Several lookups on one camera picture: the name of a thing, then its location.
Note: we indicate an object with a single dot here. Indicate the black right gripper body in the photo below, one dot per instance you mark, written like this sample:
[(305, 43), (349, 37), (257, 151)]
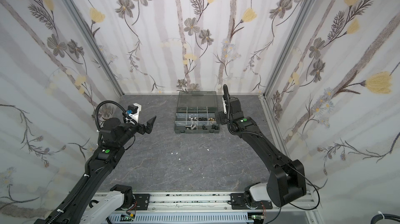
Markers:
[(223, 117)]

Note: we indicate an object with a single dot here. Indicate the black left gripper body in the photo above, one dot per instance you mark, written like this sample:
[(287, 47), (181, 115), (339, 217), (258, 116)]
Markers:
[(140, 129)]

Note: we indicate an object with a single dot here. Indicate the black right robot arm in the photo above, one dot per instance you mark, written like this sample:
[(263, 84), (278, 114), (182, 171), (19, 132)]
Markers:
[(287, 181)]

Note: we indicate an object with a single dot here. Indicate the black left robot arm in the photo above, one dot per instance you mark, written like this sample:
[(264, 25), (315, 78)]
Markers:
[(114, 134)]

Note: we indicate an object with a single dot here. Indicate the green plastic compartment organizer box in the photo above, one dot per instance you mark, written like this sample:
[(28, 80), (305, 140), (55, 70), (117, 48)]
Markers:
[(196, 104)]

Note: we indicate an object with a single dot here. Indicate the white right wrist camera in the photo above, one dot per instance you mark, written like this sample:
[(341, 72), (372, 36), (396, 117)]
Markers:
[(224, 105)]

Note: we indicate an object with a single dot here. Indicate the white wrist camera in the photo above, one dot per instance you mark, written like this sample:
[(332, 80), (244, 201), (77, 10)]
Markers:
[(132, 113), (224, 105)]

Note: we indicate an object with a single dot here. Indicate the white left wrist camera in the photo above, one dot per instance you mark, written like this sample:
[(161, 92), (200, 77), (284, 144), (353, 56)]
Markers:
[(132, 113)]

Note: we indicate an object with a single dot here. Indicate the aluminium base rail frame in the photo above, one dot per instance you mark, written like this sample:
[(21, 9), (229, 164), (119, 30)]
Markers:
[(217, 202)]

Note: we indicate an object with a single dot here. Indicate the white slotted cable duct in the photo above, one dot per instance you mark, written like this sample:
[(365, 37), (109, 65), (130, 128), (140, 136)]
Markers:
[(181, 218)]

